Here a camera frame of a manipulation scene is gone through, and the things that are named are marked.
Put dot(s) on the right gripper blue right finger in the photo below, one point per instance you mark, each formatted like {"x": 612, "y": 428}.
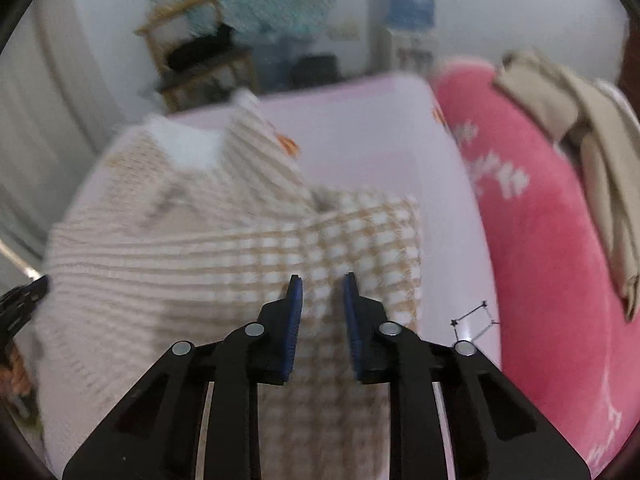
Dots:
{"x": 350, "y": 296}

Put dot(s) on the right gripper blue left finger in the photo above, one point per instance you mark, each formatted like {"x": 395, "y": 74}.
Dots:
{"x": 292, "y": 313}

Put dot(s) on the beige white houndstooth coat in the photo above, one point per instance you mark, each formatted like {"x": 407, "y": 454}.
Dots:
{"x": 194, "y": 231}

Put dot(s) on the beige clothes pile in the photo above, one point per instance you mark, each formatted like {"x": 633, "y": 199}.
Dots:
{"x": 574, "y": 111}

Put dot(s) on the person left hand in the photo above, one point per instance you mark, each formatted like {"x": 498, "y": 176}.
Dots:
{"x": 15, "y": 380}

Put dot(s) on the pink bed sheet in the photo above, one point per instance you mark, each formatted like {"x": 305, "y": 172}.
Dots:
{"x": 382, "y": 135}

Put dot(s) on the white curtain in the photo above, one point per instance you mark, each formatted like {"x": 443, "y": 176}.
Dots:
{"x": 57, "y": 118}

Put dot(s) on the black bin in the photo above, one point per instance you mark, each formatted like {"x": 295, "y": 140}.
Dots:
{"x": 311, "y": 71}

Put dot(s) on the pink floral blanket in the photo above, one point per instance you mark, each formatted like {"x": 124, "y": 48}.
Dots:
{"x": 565, "y": 341}

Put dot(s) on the white water dispenser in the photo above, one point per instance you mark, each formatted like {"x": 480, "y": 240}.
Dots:
{"x": 398, "y": 50}

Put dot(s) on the wooden chair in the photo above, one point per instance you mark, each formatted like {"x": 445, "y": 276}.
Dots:
{"x": 238, "y": 61}

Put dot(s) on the black garment on chair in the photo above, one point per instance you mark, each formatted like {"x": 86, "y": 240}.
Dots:
{"x": 200, "y": 49}

